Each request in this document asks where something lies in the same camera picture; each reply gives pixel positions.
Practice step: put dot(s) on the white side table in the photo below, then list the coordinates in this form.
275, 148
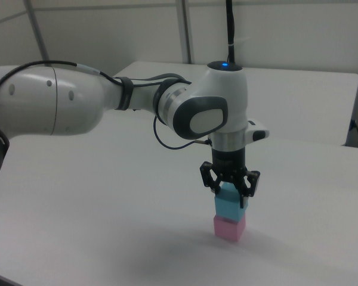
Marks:
301, 101

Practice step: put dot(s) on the pink cube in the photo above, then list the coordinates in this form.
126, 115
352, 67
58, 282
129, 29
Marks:
226, 229

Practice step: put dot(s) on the blue cube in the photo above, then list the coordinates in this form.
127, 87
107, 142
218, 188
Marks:
226, 205

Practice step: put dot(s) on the grey upright wall post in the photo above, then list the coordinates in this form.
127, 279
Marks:
186, 29

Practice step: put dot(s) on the black camera stand pole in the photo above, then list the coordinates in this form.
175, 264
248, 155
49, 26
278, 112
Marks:
230, 29

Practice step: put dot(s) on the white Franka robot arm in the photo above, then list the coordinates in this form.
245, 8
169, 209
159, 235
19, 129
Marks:
62, 98

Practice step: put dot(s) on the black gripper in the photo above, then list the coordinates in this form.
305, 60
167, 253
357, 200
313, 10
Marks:
228, 164

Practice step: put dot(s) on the grey slanted wall post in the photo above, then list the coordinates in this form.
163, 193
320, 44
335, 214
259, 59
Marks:
35, 29

